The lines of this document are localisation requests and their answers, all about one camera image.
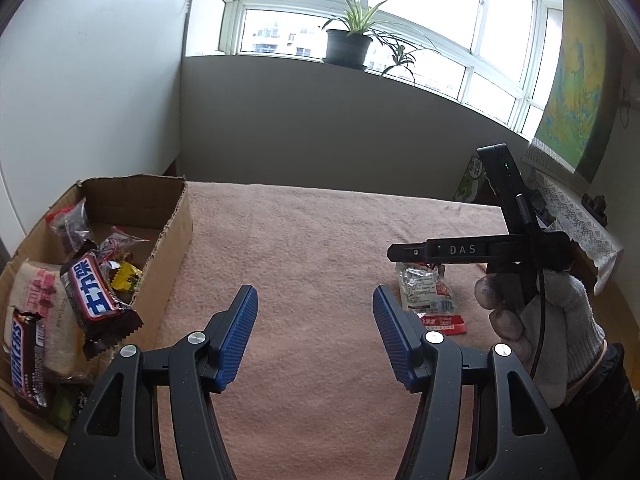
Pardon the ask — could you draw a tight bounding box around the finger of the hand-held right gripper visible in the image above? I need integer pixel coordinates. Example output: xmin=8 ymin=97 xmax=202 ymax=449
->
xmin=389 ymin=241 xmax=432 ymax=264

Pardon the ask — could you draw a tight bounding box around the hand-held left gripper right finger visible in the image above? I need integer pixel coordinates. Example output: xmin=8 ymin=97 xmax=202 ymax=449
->
xmin=373 ymin=285 xmax=571 ymax=480

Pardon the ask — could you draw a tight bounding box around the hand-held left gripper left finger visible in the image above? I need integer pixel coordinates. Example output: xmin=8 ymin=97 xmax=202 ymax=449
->
xmin=52 ymin=285 xmax=259 ymax=480

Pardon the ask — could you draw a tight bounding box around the silver snack packet red label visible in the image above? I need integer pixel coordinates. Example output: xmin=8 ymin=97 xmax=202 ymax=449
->
xmin=395 ymin=260 xmax=458 ymax=316

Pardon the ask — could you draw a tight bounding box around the small red packet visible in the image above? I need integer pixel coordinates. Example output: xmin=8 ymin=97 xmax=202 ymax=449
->
xmin=417 ymin=312 xmax=468 ymax=336

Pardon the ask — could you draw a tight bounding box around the brown cardboard box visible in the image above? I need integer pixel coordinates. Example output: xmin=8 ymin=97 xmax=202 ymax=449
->
xmin=0 ymin=174 xmax=195 ymax=461

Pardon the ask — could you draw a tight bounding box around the brown chocolate bar packet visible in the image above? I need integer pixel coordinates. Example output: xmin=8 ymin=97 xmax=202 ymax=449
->
xmin=4 ymin=307 xmax=51 ymax=411
xmin=59 ymin=240 xmax=143 ymax=361

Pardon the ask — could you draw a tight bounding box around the clear red-print snack packet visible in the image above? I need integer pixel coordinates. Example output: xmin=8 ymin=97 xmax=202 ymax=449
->
xmin=97 ymin=230 xmax=153 ymax=263

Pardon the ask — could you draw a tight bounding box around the green snack packet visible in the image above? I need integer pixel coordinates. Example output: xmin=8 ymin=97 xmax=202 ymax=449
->
xmin=47 ymin=382 xmax=88 ymax=433

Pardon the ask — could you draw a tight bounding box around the sliced bread packet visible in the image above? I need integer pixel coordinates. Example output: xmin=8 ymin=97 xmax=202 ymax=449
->
xmin=7 ymin=259 xmax=96 ymax=386

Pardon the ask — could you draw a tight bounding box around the clear bag of dark snacks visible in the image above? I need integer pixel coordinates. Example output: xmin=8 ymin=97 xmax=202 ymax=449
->
xmin=46 ymin=199 xmax=93 ymax=253

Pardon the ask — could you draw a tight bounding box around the person's right forearm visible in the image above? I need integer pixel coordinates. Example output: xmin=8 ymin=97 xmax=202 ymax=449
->
xmin=550 ymin=340 xmax=640 ymax=480

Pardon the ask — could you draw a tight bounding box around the person's right hand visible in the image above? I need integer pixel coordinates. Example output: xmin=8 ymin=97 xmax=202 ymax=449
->
xmin=474 ymin=267 xmax=606 ymax=408

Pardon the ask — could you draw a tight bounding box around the green printed box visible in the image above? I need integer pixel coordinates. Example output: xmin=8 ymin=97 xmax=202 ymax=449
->
xmin=452 ymin=156 xmax=487 ymax=204

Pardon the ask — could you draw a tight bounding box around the white lace cloth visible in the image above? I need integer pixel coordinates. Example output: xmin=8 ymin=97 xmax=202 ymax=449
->
xmin=530 ymin=167 xmax=626 ymax=296

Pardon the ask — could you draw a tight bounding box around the small dark object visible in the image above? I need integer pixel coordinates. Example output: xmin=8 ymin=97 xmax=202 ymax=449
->
xmin=582 ymin=194 xmax=610 ymax=226

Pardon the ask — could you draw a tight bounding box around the pink blanket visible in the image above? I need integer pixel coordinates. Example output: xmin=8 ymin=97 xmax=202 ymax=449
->
xmin=65 ymin=180 xmax=591 ymax=480

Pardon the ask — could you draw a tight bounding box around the yellow snack packet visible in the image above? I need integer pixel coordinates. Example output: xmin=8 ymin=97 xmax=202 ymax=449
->
xmin=109 ymin=260 xmax=143 ymax=306

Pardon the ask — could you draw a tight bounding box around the potted spider plant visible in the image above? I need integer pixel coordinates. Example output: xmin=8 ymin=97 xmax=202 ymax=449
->
xmin=320 ymin=0 xmax=443 ymax=83

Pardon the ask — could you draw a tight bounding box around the white cabinet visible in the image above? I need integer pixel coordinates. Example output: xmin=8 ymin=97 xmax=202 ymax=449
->
xmin=0 ymin=0 xmax=193 ymax=256

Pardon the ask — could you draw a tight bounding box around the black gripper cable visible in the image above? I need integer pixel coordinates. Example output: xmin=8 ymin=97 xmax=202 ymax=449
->
xmin=515 ymin=192 xmax=548 ymax=378

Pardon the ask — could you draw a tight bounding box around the wall map poster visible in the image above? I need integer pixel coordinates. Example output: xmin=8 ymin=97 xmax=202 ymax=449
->
xmin=522 ymin=0 xmax=626 ymax=183

